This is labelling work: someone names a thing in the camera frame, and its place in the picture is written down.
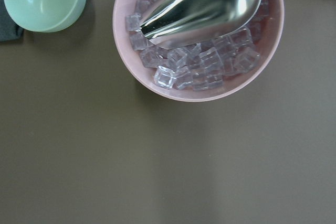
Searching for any clear ice cube front left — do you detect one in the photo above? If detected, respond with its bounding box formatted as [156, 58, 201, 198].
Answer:
[154, 66, 176, 89]

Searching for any clear ice cube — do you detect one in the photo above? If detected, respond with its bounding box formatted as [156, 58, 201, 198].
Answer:
[229, 27, 255, 49]
[154, 66, 176, 89]
[199, 47, 223, 71]

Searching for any clear ice cube centre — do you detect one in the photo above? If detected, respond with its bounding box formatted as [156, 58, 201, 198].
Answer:
[199, 47, 223, 71]

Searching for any clear ice cube right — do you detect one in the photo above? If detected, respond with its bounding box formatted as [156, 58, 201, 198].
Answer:
[229, 27, 255, 49]

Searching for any metal ice scoop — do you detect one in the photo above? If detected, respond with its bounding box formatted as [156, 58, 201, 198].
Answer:
[140, 0, 261, 49]

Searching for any pink bowl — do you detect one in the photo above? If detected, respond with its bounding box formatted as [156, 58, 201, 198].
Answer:
[113, 0, 285, 102]

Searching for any grey folded cloth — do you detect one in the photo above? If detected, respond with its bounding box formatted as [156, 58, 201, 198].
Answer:
[1, 0, 23, 42]

